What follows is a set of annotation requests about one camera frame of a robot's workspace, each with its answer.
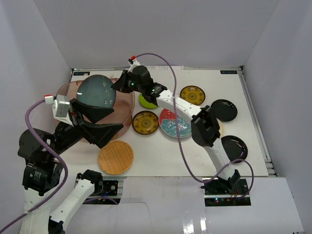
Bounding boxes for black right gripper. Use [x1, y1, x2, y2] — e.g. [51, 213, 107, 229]
[111, 70, 145, 94]

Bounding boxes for blue-green glazed plate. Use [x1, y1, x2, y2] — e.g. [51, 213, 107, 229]
[77, 75, 116, 108]

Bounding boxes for orange woven bamboo plate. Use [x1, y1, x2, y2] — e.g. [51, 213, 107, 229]
[98, 140, 134, 176]

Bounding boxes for red plate with teal flower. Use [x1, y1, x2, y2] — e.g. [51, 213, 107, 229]
[158, 109, 191, 138]

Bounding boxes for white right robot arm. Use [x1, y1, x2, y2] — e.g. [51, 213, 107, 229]
[111, 65, 240, 195]

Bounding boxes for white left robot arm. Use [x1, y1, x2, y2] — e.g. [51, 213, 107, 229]
[18, 96, 123, 234]

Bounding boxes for pink translucent plastic bin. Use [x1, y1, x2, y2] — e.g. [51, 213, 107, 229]
[57, 78, 135, 140]

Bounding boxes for yellow patterned plate near bin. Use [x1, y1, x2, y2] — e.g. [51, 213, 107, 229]
[132, 111, 159, 135]

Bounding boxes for lime green plate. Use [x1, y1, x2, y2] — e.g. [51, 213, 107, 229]
[138, 94, 157, 109]

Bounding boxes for yellow patterned plate far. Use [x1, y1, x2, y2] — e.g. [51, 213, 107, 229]
[179, 85, 206, 105]

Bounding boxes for black plate far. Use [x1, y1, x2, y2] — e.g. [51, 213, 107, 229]
[211, 99, 238, 122]

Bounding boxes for cream and black plate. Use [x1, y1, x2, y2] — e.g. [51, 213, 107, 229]
[217, 119, 224, 138]

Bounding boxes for black plate near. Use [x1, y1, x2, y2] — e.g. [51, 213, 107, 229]
[221, 135, 248, 164]

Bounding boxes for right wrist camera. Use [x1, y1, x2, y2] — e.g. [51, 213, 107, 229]
[128, 56, 141, 72]

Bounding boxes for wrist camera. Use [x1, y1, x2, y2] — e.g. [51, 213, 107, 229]
[44, 95, 73, 126]
[128, 56, 141, 72]

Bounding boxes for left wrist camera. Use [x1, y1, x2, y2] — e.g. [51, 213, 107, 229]
[44, 95, 73, 126]

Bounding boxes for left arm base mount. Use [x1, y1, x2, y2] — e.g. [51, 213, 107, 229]
[83, 180, 121, 205]

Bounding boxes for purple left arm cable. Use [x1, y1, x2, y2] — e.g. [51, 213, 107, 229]
[0, 100, 120, 232]

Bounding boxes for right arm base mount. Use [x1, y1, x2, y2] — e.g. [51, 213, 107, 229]
[201, 179, 251, 207]

